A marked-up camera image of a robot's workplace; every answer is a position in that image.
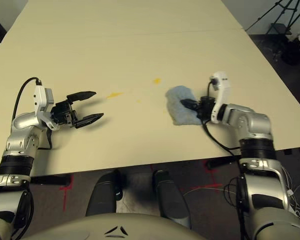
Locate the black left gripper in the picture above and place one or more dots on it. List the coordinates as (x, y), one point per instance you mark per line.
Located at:
(63, 113)

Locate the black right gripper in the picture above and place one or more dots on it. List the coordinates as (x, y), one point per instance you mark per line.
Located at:
(206, 106)

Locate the light blue rag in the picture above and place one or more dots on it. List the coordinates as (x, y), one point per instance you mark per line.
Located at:
(181, 115)

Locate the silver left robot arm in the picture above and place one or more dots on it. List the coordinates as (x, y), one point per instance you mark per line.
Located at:
(21, 137)

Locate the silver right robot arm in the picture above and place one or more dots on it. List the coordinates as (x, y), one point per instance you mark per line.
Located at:
(257, 125)

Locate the elongated yellow liquid spot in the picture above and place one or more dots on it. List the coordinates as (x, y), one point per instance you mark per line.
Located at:
(113, 95)

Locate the large yellow liquid spot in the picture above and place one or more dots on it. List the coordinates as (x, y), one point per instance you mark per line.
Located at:
(157, 80)

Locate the dark grey left robot leg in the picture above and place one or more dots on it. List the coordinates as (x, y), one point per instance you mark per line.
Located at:
(102, 195)

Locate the dark grey robot leg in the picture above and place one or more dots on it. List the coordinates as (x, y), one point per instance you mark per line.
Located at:
(171, 197)
(102, 195)

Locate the dark grey right robot leg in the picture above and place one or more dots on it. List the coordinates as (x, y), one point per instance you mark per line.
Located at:
(171, 197)

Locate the dark folding stool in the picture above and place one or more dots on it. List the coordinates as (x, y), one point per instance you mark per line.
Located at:
(280, 28)

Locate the beige robot torso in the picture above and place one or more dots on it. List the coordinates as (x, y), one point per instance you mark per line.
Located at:
(102, 227)

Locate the black tripod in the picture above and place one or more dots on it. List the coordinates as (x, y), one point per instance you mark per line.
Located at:
(282, 6)

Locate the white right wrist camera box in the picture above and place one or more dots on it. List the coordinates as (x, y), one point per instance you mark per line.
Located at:
(222, 92)

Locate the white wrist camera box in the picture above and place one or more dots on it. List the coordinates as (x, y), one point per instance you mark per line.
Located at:
(41, 100)
(222, 92)

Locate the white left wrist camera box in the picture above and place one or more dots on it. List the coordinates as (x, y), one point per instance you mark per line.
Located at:
(41, 100)

